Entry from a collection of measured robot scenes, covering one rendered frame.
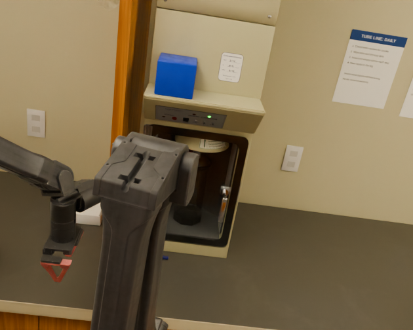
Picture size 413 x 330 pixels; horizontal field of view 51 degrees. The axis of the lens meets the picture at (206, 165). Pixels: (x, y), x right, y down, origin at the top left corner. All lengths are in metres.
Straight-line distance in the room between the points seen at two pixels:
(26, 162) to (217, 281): 0.72
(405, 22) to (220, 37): 0.81
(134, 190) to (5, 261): 1.01
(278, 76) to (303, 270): 0.72
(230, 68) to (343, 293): 0.81
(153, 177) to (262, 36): 0.79
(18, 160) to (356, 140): 1.33
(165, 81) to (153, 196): 0.68
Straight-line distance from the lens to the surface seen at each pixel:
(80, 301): 1.31
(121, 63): 1.15
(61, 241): 1.09
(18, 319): 1.41
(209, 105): 1.14
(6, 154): 0.96
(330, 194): 1.95
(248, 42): 1.22
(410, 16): 1.80
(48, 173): 1.00
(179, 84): 1.13
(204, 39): 1.21
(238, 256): 1.54
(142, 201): 0.49
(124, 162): 0.52
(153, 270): 0.64
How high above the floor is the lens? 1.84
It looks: 25 degrees down
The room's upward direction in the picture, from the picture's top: 10 degrees clockwise
